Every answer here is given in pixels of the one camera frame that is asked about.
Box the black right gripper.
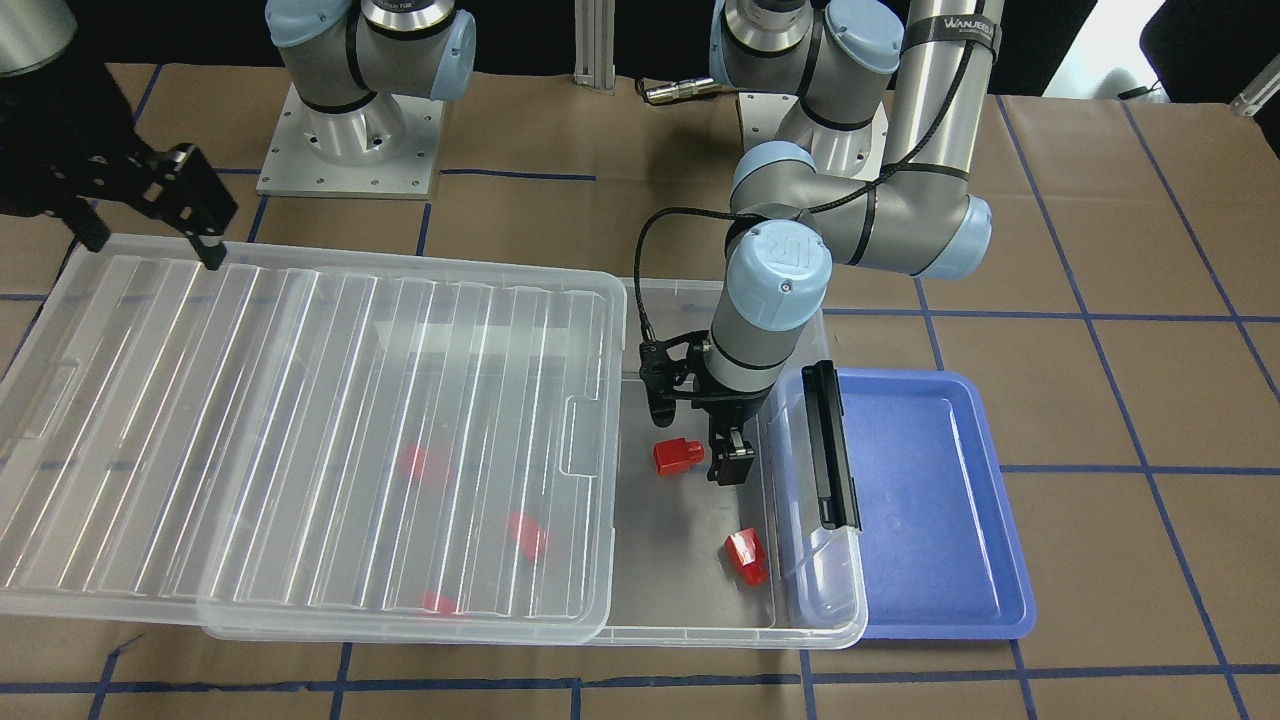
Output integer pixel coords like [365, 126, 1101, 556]
[1, 61, 238, 272]

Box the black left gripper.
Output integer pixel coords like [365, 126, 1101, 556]
[640, 328, 767, 487]

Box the red block with stud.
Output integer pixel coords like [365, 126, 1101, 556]
[652, 437, 707, 477]

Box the clear ribbed box lid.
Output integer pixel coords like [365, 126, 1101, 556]
[1, 234, 628, 644]

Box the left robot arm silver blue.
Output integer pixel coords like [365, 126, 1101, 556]
[639, 1, 1004, 486]

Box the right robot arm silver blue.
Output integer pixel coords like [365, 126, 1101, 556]
[1, 1, 477, 270]

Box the red block near latch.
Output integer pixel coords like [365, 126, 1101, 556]
[723, 527, 769, 587]

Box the clear plastic storage box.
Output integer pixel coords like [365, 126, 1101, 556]
[200, 277, 869, 650]

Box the red block centre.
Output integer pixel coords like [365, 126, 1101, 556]
[506, 511, 548, 562]

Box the blue plastic tray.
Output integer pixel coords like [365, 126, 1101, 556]
[776, 368, 1037, 641]

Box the red block front edge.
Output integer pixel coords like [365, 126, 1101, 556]
[420, 591, 462, 618]

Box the black box latch handle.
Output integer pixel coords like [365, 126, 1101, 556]
[801, 359, 861, 530]

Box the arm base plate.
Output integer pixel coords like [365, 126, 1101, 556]
[737, 92, 888, 181]
[256, 87, 448, 201]

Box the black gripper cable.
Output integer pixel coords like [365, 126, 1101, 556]
[636, 0, 1001, 346]

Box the silver cable connector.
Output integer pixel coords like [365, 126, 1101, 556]
[634, 77, 724, 108]

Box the aluminium profile post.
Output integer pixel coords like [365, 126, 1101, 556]
[572, 0, 616, 94]

